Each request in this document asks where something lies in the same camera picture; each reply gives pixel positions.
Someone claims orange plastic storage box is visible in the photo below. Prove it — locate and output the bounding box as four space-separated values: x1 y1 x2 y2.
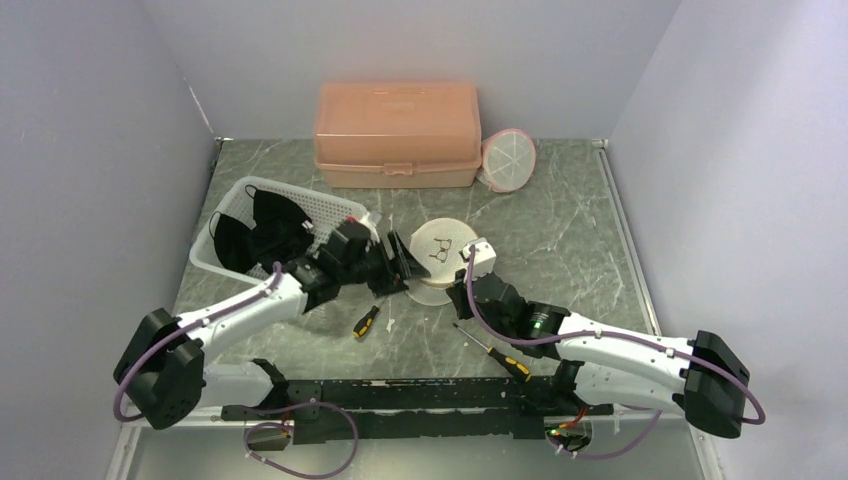
313 82 482 189

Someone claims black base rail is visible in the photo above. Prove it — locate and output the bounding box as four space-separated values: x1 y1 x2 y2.
221 370 613 445

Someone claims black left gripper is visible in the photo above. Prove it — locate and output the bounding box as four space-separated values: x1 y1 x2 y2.
339 230 430 300

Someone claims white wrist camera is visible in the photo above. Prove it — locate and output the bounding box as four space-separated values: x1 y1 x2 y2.
348 210 382 243
459 237 497 280

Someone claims small yellow black screwdriver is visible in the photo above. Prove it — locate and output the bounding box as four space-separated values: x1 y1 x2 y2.
352 297 389 339

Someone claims white mesh laundry bag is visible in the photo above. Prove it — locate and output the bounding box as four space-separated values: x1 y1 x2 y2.
407 217 479 307

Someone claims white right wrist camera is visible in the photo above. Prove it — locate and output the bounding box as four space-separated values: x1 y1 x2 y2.
459 237 497 280

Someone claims pink rimmed mesh bag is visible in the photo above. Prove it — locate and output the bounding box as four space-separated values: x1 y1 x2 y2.
476 129 537 193

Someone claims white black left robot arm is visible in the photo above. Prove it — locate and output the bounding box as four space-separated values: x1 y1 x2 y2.
112 219 430 430

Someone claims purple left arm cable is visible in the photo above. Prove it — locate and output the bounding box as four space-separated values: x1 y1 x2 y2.
112 261 285 423

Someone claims long yellow black screwdriver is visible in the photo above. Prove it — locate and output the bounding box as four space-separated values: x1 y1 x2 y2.
453 323 532 383

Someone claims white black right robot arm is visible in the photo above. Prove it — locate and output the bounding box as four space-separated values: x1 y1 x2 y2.
448 269 764 439

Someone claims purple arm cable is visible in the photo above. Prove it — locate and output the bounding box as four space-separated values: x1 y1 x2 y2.
462 243 767 427
112 261 285 423

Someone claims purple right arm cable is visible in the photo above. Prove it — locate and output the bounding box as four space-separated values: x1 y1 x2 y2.
462 243 767 427

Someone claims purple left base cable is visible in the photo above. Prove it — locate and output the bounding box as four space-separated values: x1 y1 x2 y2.
243 402 361 480

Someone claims black bra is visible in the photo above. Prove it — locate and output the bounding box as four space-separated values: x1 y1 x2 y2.
208 184 314 274

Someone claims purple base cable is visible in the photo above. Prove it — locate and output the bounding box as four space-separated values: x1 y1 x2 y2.
243 402 361 480
553 410 664 462

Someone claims white plastic basket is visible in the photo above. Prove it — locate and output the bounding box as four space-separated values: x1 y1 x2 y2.
189 176 368 284

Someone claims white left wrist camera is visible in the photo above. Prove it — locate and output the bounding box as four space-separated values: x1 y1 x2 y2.
348 210 382 243

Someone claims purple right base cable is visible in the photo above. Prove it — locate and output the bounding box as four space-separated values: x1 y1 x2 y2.
553 410 664 462

